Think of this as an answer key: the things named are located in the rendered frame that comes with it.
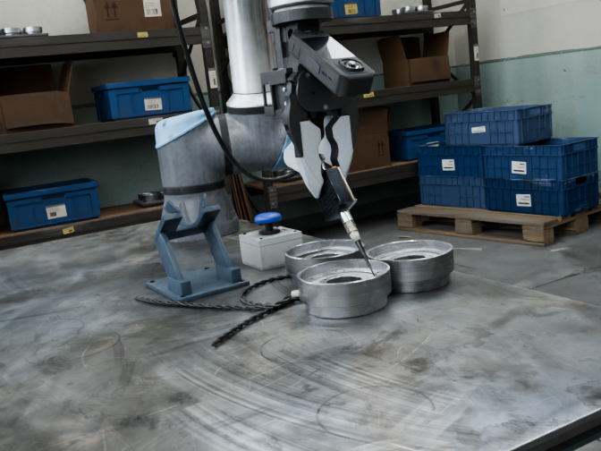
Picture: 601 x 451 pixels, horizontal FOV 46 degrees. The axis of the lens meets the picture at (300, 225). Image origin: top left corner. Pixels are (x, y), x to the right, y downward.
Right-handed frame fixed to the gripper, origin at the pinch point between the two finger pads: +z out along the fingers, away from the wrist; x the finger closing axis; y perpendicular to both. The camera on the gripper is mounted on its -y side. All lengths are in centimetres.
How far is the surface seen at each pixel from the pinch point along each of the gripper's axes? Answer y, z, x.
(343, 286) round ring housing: -8.4, 9.6, 5.2
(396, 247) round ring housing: 1.5, 9.8, -10.3
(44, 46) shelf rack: 339, -52, -50
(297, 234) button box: 18.5, 9.1, -5.8
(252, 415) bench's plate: -21.1, 13.4, 23.5
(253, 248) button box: 20.9, 10.1, 0.3
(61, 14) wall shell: 398, -78, -77
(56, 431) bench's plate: -11.9, 13.4, 36.5
